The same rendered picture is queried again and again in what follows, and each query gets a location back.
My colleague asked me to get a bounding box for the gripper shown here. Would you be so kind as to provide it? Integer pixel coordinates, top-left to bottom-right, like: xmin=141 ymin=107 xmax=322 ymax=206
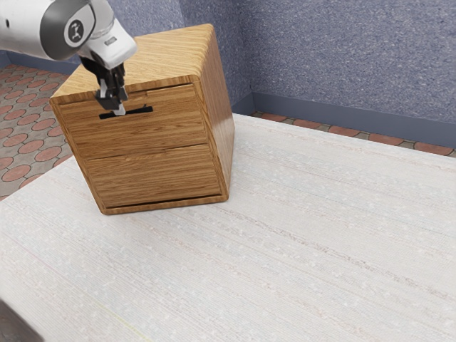
xmin=78 ymin=51 xmax=130 ymax=117

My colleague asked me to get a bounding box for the wooden two-drawer cabinet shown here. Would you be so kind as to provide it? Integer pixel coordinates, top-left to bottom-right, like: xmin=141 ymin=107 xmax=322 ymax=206
xmin=48 ymin=24 xmax=237 ymax=216

